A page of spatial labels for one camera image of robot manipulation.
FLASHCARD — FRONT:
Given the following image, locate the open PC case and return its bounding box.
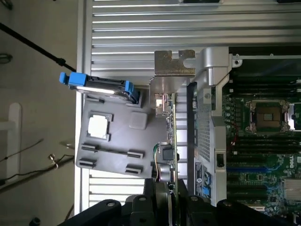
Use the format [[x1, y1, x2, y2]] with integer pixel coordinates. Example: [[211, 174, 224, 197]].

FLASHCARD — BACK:
[[187, 46, 301, 226]]

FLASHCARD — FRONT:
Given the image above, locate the metal socket cover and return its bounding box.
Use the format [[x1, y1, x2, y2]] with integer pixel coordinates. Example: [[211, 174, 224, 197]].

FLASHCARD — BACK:
[[285, 103, 301, 131]]

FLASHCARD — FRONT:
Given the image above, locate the CPU socket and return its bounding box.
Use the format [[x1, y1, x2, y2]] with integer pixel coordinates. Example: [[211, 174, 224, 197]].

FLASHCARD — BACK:
[[244, 100, 290, 137]]

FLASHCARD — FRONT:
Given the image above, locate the green motherboard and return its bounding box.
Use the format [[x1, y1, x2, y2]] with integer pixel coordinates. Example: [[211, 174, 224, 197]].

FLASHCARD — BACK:
[[222, 87, 301, 219]]

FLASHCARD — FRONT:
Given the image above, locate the silver chipset heat sink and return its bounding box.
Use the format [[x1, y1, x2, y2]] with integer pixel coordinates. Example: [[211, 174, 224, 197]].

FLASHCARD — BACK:
[[283, 178, 301, 199]]

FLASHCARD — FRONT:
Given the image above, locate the thick black floor cable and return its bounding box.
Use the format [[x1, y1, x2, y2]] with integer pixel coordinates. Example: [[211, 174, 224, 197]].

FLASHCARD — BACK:
[[0, 22, 78, 73]]

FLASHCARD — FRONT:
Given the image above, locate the blue expansion slot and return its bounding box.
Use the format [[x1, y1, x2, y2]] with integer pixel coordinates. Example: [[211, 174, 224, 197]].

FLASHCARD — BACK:
[[226, 166, 269, 173]]

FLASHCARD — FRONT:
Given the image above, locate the hard disk with blue bracket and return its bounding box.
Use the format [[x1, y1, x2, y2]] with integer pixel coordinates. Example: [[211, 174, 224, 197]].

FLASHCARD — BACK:
[[60, 72, 142, 104]]

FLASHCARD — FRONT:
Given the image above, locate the grey parts rack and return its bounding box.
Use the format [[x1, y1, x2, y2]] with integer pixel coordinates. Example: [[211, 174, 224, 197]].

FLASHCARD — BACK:
[[74, 88, 170, 179]]

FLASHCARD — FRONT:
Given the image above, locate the silver CPU chip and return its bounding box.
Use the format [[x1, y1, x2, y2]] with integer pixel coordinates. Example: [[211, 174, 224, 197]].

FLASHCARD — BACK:
[[87, 114, 111, 138]]

